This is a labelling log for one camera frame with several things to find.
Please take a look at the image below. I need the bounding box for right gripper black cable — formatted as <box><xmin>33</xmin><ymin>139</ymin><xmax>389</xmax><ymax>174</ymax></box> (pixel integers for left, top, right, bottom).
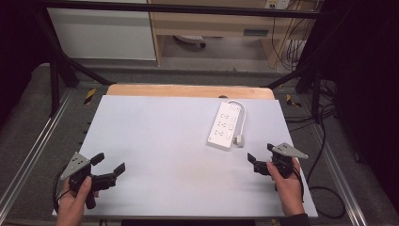
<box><xmin>293</xmin><ymin>166</ymin><xmax>306</xmax><ymax>203</ymax></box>

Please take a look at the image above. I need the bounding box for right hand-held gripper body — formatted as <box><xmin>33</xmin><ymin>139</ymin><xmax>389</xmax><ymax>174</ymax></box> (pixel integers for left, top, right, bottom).
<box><xmin>253</xmin><ymin>142</ymin><xmax>309</xmax><ymax>181</ymax></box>

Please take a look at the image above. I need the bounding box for aluminium rail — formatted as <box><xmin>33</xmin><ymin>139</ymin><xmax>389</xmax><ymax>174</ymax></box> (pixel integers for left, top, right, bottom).
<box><xmin>311</xmin><ymin>123</ymin><xmax>366</xmax><ymax>226</ymax></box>
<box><xmin>0</xmin><ymin>89</ymin><xmax>74</xmax><ymax>218</ymax></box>

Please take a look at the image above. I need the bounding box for white power cable with plug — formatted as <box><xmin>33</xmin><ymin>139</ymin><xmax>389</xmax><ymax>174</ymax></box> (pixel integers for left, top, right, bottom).
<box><xmin>227</xmin><ymin>99</ymin><xmax>247</xmax><ymax>149</ymax></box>

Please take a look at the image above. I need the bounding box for white table cover sheet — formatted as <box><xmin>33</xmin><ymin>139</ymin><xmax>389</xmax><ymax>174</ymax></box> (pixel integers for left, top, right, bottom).
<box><xmin>51</xmin><ymin>94</ymin><xmax>319</xmax><ymax>219</ymax></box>

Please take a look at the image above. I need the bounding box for black metal frame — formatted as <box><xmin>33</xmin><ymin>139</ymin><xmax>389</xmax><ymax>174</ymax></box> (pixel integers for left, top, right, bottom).
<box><xmin>31</xmin><ymin>0</ymin><xmax>327</xmax><ymax>123</ymax></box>

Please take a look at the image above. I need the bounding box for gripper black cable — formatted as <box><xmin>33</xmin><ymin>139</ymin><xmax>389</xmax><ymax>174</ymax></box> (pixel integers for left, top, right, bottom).
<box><xmin>52</xmin><ymin>164</ymin><xmax>69</xmax><ymax>215</ymax></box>
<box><xmin>293</xmin><ymin>166</ymin><xmax>306</xmax><ymax>203</ymax></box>

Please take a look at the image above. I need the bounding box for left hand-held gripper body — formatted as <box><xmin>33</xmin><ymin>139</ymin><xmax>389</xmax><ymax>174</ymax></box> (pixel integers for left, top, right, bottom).
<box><xmin>60</xmin><ymin>152</ymin><xmax>118</xmax><ymax>210</ymax></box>

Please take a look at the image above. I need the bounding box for bundle of black cables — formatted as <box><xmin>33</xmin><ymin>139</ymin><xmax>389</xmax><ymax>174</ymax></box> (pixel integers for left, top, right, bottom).
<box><xmin>271</xmin><ymin>8</ymin><xmax>310</xmax><ymax>72</ymax></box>

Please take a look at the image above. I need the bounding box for white wall outlet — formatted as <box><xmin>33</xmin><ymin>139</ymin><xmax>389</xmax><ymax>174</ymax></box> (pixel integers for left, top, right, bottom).
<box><xmin>264</xmin><ymin>0</ymin><xmax>290</xmax><ymax>9</ymax></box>

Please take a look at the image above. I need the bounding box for chair base with caster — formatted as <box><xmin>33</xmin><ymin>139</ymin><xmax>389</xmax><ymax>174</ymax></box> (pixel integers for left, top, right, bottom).
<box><xmin>173</xmin><ymin>35</ymin><xmax>207</xmax><ymax>49</ymax></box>

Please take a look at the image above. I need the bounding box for person's right hand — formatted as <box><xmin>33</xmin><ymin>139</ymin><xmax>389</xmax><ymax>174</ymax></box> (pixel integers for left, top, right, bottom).
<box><xmin>266</xmin><ymin>158</ymin><xmax>306</xmax><ymax>218</ymax></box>

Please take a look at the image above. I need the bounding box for black floor cable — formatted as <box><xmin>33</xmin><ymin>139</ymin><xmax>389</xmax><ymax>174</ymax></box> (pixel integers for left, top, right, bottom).
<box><xmin>283</xmin><ymin>103</ymin><xmax>346</xmax><ymax>219</ymax></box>

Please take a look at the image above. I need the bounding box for black curtain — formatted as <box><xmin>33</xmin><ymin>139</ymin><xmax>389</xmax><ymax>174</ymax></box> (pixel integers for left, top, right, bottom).
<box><xmin>319</xmin><ymin>0</ymin><xmax>399</xmax><ymax>202</ymax></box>
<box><xmin>0</xmin><ymin>0</ymin><xmax>51</xmax><ymax>121</ymax></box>

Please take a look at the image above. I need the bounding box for white cabinet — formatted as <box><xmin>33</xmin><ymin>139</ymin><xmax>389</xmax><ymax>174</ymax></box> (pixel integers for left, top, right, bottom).
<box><xmin>46</xmin><ymin>8</ymin><xmax>157</xmax><ymax>61</ymax></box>

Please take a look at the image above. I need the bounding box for person's left hand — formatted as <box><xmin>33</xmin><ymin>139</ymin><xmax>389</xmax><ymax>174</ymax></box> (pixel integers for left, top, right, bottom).
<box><xmin>56</xmin><ymin>176</ymin><xmax>100</xmax><ymax>226</ymax></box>

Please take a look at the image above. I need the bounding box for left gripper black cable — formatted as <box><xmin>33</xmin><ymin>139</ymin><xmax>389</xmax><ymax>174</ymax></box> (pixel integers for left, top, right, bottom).
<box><xmin>52</xmin><ymin>164</ymin><xmax>69</xmax><ymax>215</ymax></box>

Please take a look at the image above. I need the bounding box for yellow black striped tape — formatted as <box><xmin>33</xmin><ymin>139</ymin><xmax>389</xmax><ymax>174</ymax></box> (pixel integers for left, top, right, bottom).
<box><xmin>83</xmin><ymin>89</ymin><xmax>97</xmax><ymax>105</ymax></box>
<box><xmin>285</xmin><ymin>93</ymin><xmax>302</xmax><ymax>108</ymax></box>

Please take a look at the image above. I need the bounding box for wooden table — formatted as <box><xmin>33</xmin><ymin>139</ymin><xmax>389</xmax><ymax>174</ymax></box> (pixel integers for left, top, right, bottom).
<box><xmin>106</xmin><ymin>84</ymin><xmax>276</xmax><ymax>101</ymax></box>

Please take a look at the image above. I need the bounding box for white power strip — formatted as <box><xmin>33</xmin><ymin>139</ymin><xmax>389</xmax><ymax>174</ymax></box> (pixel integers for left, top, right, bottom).
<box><xmin>206</xmin><ymin>101</ymin><xmax>243</xmax><ymax>152</ymax></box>

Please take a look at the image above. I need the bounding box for light wooden desk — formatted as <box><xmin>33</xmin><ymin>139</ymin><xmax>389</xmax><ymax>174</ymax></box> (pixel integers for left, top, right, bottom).
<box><xmin>147</xmin><ymin>0</ymin><xmax>318</xmax><ymax>69</ymax></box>

